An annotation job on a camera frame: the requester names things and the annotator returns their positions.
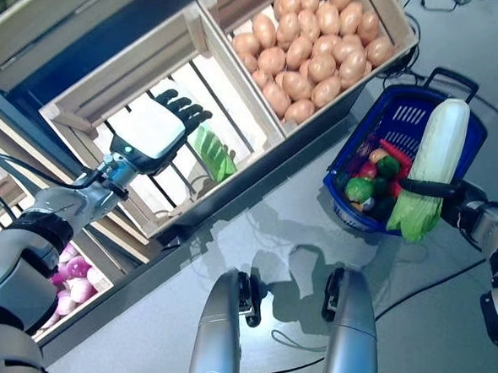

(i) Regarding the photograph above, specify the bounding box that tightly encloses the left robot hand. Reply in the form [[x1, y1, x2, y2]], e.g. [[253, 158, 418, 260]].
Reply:
[[106, 83, 216, 181]]

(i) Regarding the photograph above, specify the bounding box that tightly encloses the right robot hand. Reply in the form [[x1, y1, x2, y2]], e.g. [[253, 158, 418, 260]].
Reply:
[[392, 174, 487, 230]]

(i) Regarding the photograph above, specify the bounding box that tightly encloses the toy napa cabbage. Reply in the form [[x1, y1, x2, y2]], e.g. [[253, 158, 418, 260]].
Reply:
[[384, 95, 472, 246], [143, 77, 244, 183]]

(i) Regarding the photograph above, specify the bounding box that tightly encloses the blue plastic shopping basket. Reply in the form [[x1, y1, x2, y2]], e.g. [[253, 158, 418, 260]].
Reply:
[[320, 61, 493, 242]]

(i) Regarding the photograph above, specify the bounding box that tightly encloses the white-slatted wooden crate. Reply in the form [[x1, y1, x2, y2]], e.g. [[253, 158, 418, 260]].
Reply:
[[31, 0, 295, 246]]

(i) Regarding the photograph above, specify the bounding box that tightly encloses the dark green toy pepper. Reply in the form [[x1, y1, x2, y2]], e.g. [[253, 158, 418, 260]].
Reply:
[[371, 196, 397, 222]]

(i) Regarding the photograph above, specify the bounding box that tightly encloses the green toy bell pepper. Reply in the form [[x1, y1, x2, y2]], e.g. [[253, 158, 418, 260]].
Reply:
[[376, 155, 402, 180], [371, 176, 390, 198]]

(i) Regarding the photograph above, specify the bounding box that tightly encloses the beige toy onion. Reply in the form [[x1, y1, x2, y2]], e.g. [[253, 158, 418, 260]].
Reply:
[[368, 148, 390, 165]]

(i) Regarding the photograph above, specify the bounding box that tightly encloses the round green toy cabbage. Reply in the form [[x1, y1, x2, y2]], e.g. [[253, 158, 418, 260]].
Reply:
[[344, 176, 376, 203]]

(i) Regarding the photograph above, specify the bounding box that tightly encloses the purple toy eggplant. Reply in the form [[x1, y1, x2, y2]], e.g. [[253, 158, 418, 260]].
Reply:
[[354, 138, 375, 162]]

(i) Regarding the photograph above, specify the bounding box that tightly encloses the wooden pumpkin crate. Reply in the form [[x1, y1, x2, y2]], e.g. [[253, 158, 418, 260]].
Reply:
[[0, 0, 202, 104]]

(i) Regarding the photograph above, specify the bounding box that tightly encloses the silver right robot leg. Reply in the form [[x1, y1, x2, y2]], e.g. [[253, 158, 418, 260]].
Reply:
[[317, 266, 387, 373]]

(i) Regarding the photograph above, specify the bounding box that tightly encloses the silver robot leg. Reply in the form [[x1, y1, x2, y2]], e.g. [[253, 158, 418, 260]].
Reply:
[[187, 266, 267, 373], [317, 266, 387, 373]]

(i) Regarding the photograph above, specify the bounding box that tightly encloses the wooden potato crate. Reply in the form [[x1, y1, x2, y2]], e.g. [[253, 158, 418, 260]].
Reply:
[[188, 0, 421, 145]]

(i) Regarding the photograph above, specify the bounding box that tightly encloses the wooden purple onion crate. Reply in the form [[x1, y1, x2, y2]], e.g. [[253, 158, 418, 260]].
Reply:
[[31, 232, 119, 349]]

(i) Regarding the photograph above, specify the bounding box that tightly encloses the silver left robot leg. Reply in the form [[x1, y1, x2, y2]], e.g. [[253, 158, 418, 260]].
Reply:
[[187, 266, 267, 373]]

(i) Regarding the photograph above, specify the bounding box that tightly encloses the black floor cable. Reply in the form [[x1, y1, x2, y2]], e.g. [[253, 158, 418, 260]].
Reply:
[[241, 9, 498, 373]]

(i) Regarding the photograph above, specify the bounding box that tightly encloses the wooden display stand dark frame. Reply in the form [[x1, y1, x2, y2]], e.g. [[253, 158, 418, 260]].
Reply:
[[0, 0, 422, 373]]

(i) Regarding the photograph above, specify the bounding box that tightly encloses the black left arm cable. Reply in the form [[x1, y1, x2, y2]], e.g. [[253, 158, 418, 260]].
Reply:
[[0, 149, 108, 196]]

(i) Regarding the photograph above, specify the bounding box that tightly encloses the thin grey cord loop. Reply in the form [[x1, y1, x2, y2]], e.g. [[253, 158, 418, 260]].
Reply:
[[270, 329, 330, 354]]

